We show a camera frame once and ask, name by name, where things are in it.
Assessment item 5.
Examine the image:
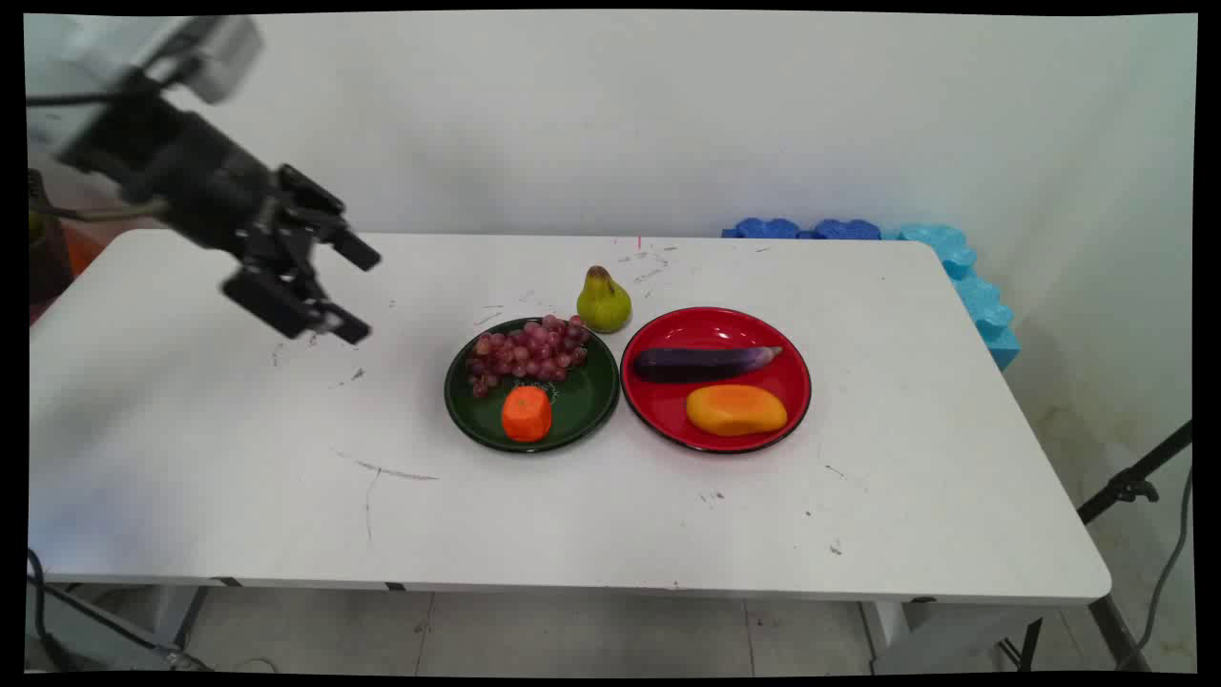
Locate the white table leg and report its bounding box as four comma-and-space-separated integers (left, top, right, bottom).
859, 599, 1045, 677

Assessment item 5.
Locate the black tripod stand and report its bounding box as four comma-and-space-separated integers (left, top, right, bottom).
997, 420, 1195, 674

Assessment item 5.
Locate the purple eggplant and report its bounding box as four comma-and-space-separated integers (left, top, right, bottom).
632, 345, 784, 385

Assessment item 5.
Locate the green pear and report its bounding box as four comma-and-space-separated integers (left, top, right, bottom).
576, 265, 633, 334

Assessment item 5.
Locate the dark green plate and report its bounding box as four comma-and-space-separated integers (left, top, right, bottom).
444, 317, 621, 453

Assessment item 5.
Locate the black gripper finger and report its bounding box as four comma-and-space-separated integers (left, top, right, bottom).
221, 250, 372, 345
277, 164, 383, 272

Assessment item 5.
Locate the red grape bunch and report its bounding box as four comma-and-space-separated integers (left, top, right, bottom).
466, 315, 591, 399

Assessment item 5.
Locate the yellow orange mango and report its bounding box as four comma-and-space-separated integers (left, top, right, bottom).
686, 384, 789, 438

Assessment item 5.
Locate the red plate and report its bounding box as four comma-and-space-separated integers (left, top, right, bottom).
620, 306, 813, 454

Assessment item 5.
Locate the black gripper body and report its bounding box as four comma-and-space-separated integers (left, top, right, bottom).
57, 80, 321, 270

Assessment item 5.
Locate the blue foam mat stack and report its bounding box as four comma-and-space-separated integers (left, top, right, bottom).
722, 218, 1022, 371

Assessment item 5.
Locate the grey cable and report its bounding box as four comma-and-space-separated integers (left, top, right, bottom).
1116, 463, 1195, 674

